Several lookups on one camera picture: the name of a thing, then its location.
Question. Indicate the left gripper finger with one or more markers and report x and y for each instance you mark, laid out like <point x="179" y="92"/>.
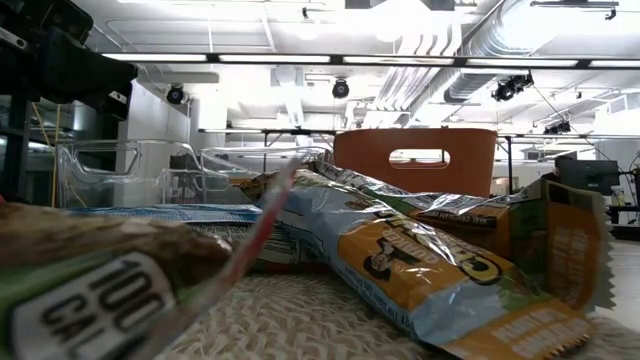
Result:
<point x="85" y="70"/>

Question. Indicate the red green granola bar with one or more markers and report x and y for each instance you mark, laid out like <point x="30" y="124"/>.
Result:
<point x="100" y="300"/>

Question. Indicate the yellow blue granola bar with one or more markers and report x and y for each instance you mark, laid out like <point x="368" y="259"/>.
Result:
<point x="425" y="270"/>

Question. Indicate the brown orange granola bar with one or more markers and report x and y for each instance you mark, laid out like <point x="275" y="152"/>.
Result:
<point x="565" y="250"/>

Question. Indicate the black ceiling spotlight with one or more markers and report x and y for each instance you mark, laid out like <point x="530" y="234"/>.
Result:
<point x="175" y="94"/>
<point x="340" y="88"/>
<point x="510" y="86"/>

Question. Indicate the clear plastic bin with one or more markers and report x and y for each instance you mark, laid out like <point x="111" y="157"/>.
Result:
<point x="150" y="170"/>
<point x="235" y="165"/>

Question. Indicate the long overhead light bar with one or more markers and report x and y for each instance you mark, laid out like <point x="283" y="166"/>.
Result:
<point x="300" y="59"/>

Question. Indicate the orange plastic bin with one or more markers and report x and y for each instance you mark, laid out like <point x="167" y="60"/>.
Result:
<point x="365" y="165"/>

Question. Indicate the dark computer monitor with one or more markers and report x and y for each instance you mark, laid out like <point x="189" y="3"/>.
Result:
<point x="587" y="175"/>

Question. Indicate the silver ventilation duct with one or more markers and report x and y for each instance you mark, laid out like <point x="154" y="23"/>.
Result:
<point x="480" y="50"/>

